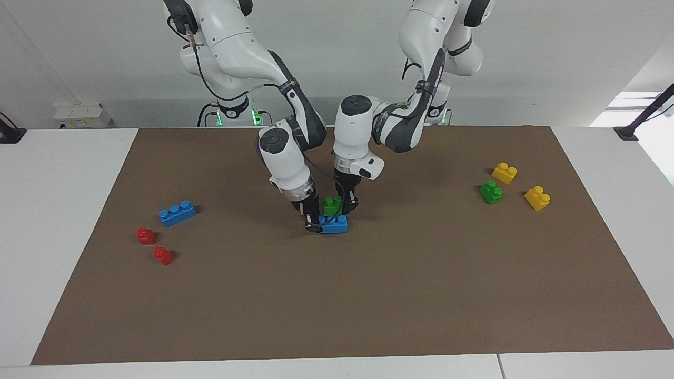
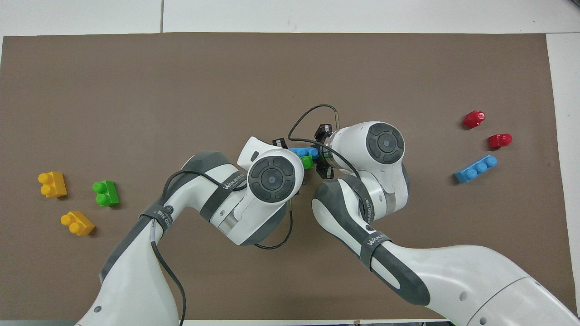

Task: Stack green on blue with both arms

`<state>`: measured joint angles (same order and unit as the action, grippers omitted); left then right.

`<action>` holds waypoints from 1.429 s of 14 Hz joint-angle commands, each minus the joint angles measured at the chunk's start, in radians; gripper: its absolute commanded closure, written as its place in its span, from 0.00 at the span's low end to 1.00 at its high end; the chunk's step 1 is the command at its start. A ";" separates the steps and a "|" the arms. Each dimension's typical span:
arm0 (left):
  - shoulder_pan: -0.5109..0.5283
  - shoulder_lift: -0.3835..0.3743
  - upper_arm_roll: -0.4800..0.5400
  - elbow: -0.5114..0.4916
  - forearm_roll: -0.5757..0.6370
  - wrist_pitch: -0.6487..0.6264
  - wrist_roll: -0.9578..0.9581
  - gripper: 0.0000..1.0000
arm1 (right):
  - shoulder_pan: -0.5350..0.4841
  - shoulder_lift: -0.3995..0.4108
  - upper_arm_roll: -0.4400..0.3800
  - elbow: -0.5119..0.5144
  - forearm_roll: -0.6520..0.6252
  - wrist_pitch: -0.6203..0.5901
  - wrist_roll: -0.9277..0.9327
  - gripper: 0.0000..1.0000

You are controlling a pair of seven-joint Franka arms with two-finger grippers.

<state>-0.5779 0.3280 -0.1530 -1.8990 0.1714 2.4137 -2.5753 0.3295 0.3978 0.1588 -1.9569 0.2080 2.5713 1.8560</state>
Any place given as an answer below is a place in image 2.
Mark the red one-stud brick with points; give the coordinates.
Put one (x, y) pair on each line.
(473, 119)
(499, 141)

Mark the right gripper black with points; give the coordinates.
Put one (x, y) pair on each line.
(322, 132)

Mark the green two-stud brick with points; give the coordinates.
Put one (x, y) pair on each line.
(108, 194)
(307, 162)

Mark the yellow two-stud brick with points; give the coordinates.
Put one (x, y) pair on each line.
(54, 184)
(79, 223)

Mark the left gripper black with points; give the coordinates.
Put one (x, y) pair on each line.
(280, 144)

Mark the brown table mat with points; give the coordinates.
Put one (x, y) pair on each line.
(136, 90)

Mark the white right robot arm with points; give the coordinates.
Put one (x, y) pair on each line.
(385, 145)

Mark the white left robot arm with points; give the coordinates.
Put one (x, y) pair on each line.
(272, 179)

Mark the blue three-stud brick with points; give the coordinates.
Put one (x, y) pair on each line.
(475, 169)
(302, 152)

